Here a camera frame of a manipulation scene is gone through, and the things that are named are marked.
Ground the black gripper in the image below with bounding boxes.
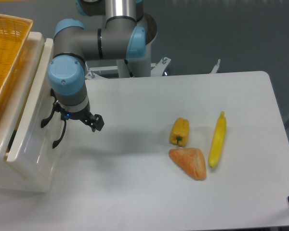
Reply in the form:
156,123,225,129
50,89,104,132

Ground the white top drawer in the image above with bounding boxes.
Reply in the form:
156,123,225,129
6,38,64,192

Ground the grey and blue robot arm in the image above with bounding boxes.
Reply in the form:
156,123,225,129
47,0,146,131

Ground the white drawer cabinet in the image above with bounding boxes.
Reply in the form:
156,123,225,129
0,32,46,191

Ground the yellow woven basket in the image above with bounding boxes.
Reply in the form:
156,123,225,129
0,14,33,108

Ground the yellow bell pepper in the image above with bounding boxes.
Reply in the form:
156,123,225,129
169,117,190,147

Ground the triangular bread pastry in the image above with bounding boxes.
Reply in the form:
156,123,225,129
169,148,207,180

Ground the yellow banana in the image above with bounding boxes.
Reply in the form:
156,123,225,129
208,111,227,168

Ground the white table frame bracket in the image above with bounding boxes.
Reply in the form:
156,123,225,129
210,59,221,74

